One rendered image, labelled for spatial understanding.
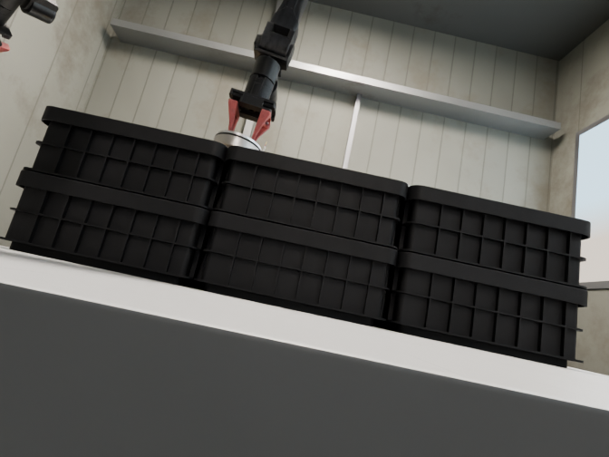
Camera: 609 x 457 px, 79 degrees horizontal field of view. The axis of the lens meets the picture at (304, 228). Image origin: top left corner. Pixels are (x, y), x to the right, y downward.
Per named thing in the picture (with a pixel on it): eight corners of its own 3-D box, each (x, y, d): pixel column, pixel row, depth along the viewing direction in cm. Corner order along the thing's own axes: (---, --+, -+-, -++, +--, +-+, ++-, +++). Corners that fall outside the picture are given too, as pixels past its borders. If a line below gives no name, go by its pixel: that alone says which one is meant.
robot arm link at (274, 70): (256, 48, 82) (281, 56, 82) (258, 68, 88) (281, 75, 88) (246, 73, 80) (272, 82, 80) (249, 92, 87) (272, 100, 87)
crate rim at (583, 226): (596, 237, 58) (597, 222, 58) (410, 197, 58) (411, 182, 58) (471, 264, 97) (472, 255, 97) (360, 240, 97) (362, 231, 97)
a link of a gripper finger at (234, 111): (220, 142, 82) (234, 106, 85) (250, 152, 83) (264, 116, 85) (217, 127, 76) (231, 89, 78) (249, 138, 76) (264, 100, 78)
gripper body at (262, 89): (230, 111, 84) (240, 83, 86) (273, 124, 85) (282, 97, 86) (227, 94, 78) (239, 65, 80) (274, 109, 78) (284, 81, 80)
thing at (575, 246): (593, 297, 56) (595, 226, 58) (401, 257, 56) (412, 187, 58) (467, 300, 95) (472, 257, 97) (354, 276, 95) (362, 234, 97)
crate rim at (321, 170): (410, 197, 58) (411, 182, 58) (222, 157, 58) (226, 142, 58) (360, 240, 97) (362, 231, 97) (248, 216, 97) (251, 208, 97)
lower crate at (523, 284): (591, 374, 53) (594, 291, 56) (389, 330, 53) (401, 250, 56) (462, 344, 92) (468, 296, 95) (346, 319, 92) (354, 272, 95)
